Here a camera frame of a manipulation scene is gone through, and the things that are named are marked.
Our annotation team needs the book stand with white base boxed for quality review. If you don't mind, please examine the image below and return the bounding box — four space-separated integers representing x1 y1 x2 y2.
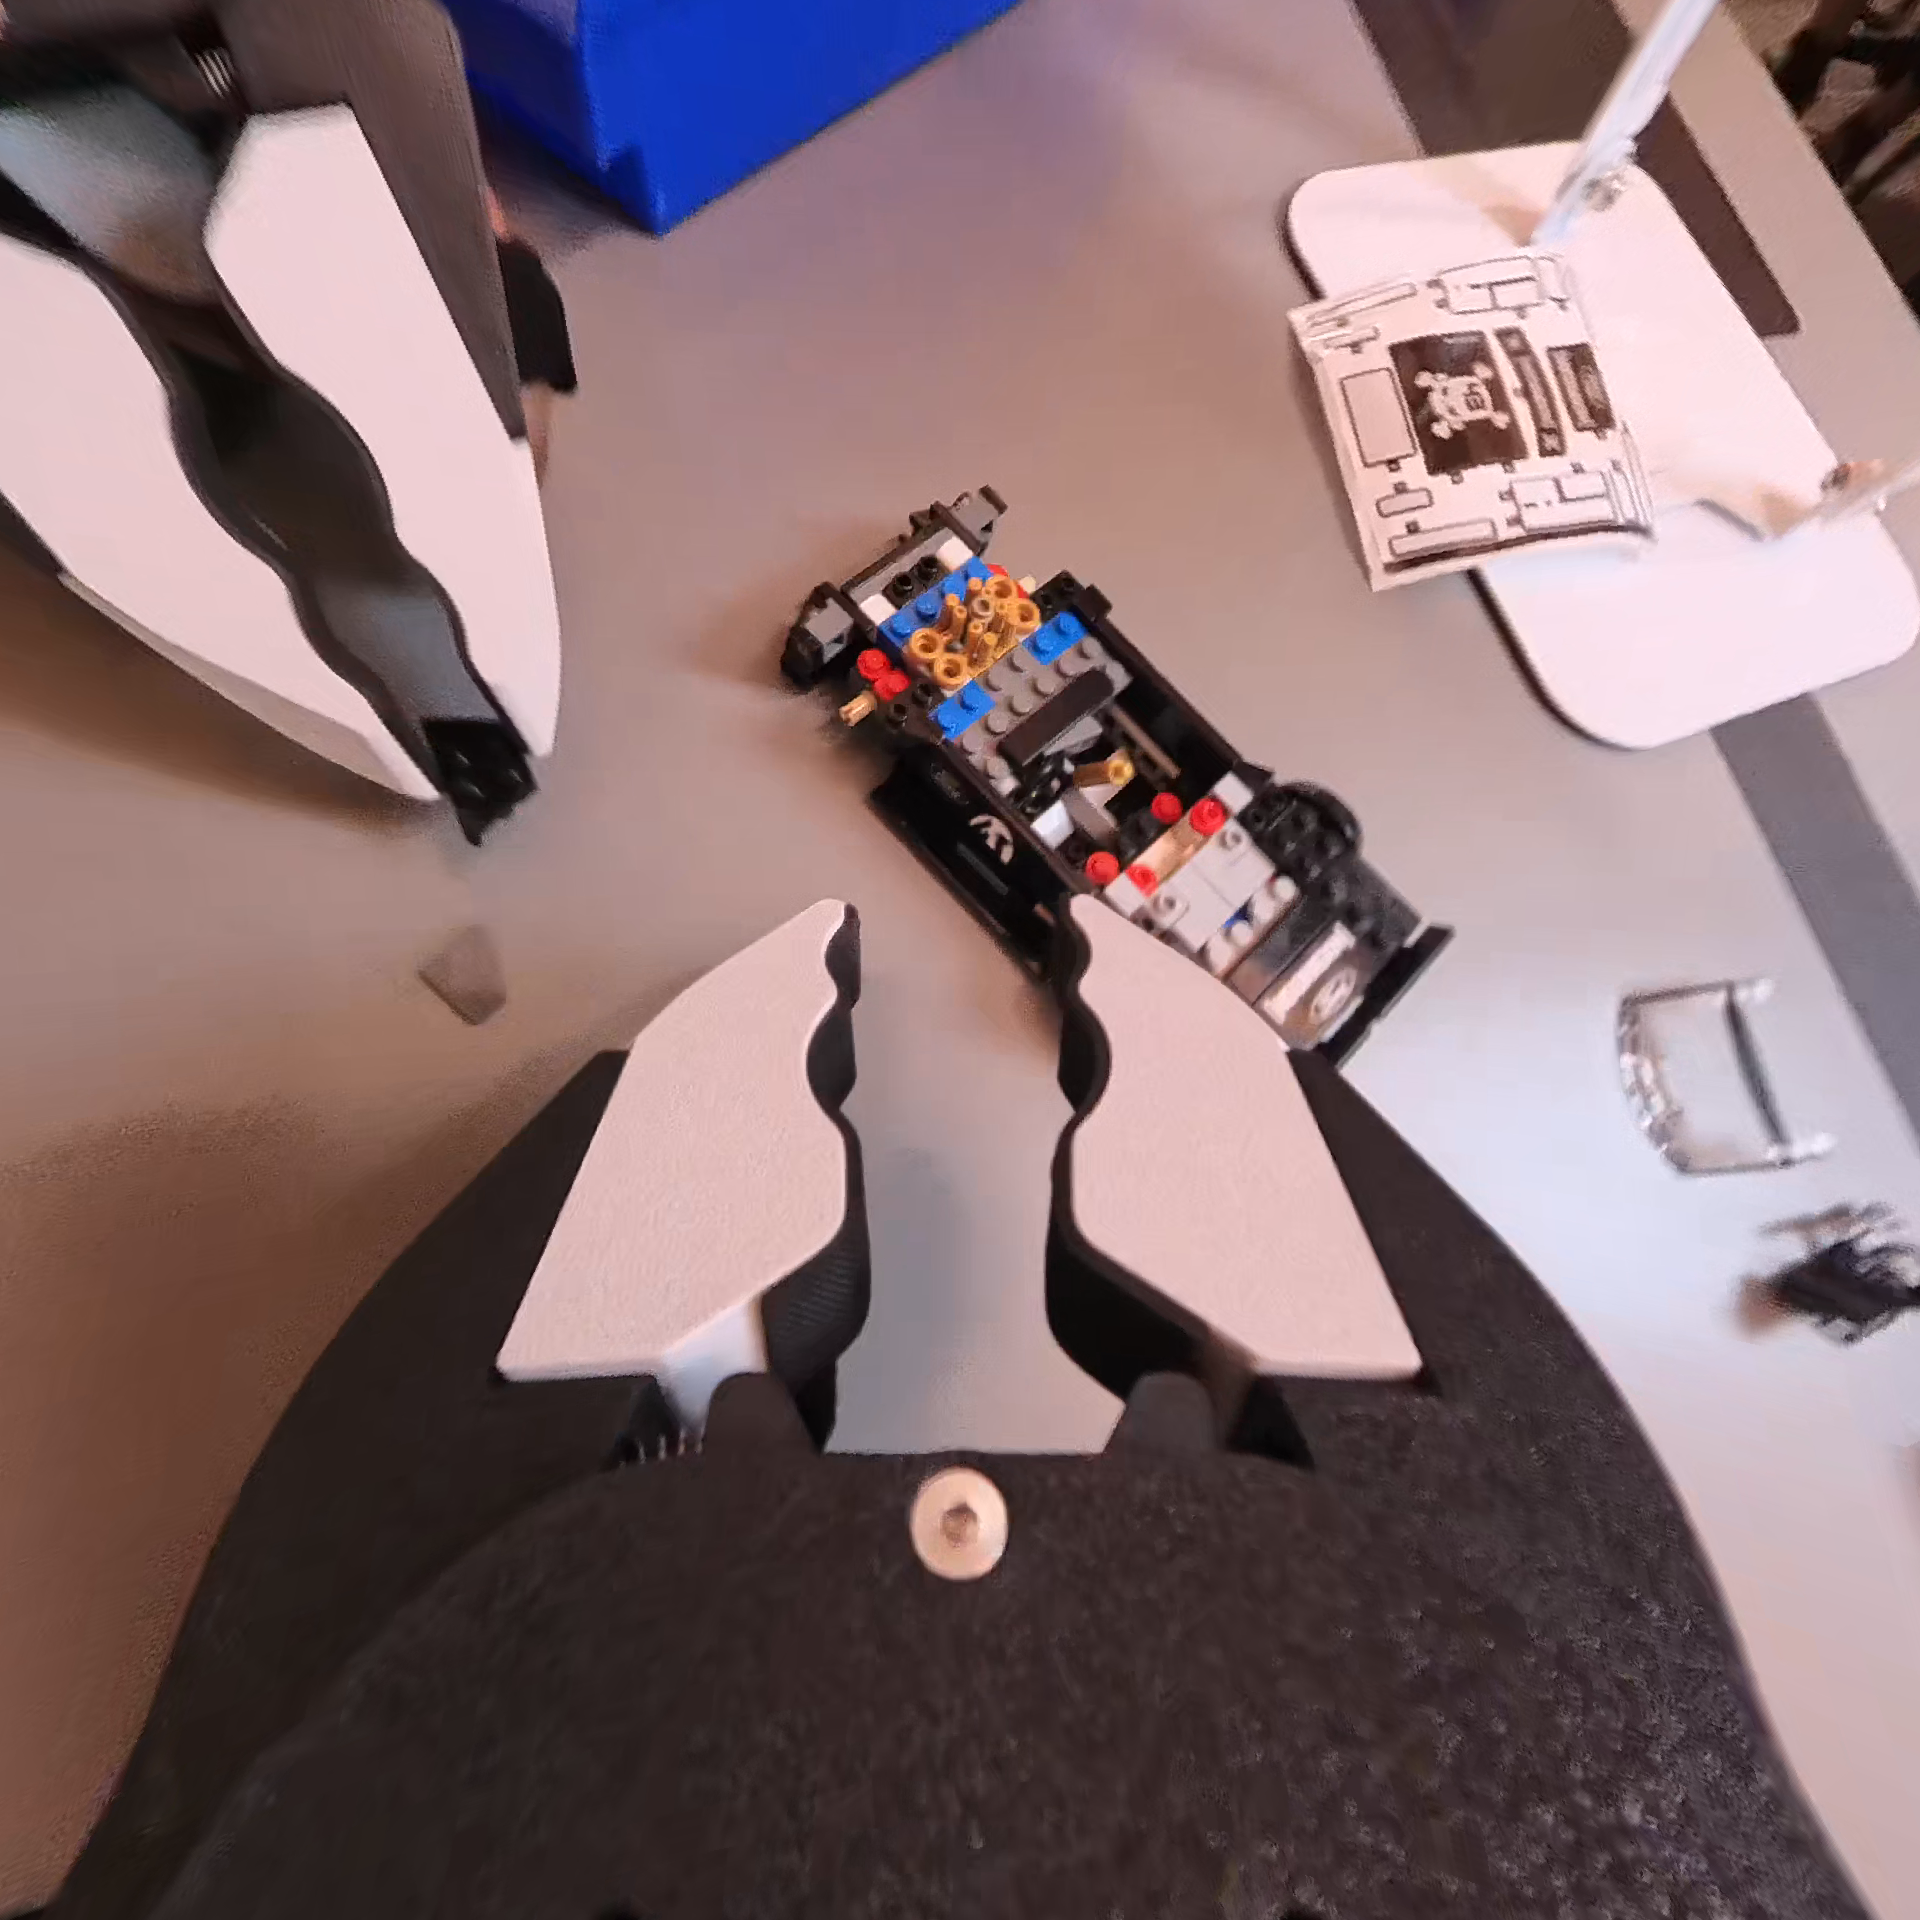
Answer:
1286 0 1920 752

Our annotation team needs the black lego panel piece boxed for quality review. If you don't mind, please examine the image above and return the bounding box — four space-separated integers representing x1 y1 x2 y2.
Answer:
1744 1200 1920 1346

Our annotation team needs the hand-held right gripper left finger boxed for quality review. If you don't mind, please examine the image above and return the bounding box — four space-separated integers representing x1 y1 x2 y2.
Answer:
491 899 876 1442

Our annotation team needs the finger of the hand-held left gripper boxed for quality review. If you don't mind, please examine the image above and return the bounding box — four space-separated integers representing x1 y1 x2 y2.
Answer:
0 231 455 807
199 104 566 762

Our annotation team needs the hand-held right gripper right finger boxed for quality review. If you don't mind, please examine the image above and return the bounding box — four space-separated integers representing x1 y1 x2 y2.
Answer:
1049 897 1428 1452

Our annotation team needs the partly built lego car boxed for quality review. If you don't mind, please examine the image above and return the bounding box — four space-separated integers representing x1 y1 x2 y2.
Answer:
778 482 1455 1070

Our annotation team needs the black and white sticker sheet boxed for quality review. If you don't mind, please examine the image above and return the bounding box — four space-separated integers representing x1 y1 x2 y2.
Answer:
1286 251 1657 595

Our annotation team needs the transparent lego windshield piece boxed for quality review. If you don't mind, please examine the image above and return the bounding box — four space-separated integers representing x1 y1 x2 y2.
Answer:
1615 979 1843 1174

